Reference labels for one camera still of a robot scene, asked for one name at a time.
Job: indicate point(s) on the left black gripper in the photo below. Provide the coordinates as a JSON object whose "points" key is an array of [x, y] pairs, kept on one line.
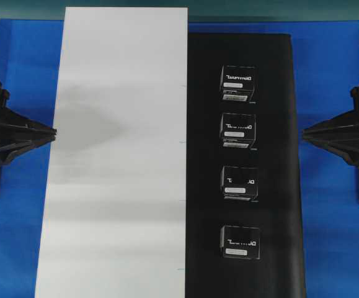
{"points": [[8, 134]]}

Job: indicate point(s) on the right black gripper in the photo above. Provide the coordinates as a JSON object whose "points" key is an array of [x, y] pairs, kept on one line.
{"points": [[349, 136]]}

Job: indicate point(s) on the black dynamixel box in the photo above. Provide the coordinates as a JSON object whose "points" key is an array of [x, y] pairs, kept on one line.
{"points": [[238, 130], [240, 242], [239, 183], [237, 83]]}

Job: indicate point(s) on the white base sheet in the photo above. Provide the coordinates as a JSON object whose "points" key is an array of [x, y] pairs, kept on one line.
{"points": [[114, 213]]}

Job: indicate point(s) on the black base sheet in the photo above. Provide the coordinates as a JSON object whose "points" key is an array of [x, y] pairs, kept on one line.
{"points": [[277, 210]]}

